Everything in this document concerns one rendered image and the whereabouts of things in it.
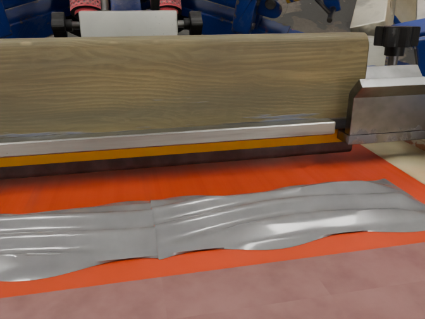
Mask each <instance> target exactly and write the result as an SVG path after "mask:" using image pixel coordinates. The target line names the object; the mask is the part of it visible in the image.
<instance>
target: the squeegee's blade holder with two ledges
mask: <svg viewBox="0 0 425 319"><path fill-rule="evenodd" d="M335 125H336V123H335V121H333V120H331V119H329V118H320V119H309V120H289V121H278V122H259V123H239V124H228V125H208V126H197V127H177V128H157V129H147V130H126V131H115V132H96V133H85V134H65V135H45V136H34V137H14V138H3V139H0V158H10V157H19V156H37V155H47V154H64V153H81V152H91V151H108V150H118V149H135V148H145V147H163V146H180V145H189V144H207V143H217V142H234V141H251V140H261V139H279V138H288V137H305V136H315V135H333V134H334V133H335Z"/></svg>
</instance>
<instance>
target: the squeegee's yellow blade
mask: <svg viewBox="0 0 425 319"><path fill-rule="evenodd" d="M337 133H338V129H335V133H334V134H333V135H315V136H305V137H288V138H279V139H261V140H251V141H234V142H217V143H207V144H189V145H180V146H163V147H145V148H135V149H118V150H108V151H91V152H81V153H64V154H47V155H37V156H19V157H10V158H0V167H7V166H23V165H40V164H49V163H66V162H74V161H91V160H108V159H116V158H133V157H142V156H159V155H167V154H184V153H201V152H209V151H226V150H236V149H252V148H261V147H278V146H294V145H303V144H320V143H329V142H342V141H341V140H340V139H337Z"/></svg>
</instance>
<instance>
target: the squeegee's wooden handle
mask: <svg viewBox="0 0 425 319"><path fill-rule="evenodd" d="M368 53H369V39H368V36H367V34H366V33H365V32H326V33H291V34H222V35H153V36H118V37H49V38H14V39H0V139H3V138H14V137H34V136H45V135H65V134H85V133H96V132H115V131H126V130H147V129H157V128H177V127H197V126H208V125H228V124H239V123H259V122H278V121H289V120H309V119H320V118H329V119H331V120H333V121H335V123H336V125H335V129H345V125H346V119H347V108H348V97H349V92H350V91H351V89H352V88H353V87H354V85H355V84H356V83H357V82H358V80H359V79H366V70H367V59H368Z"/></svg>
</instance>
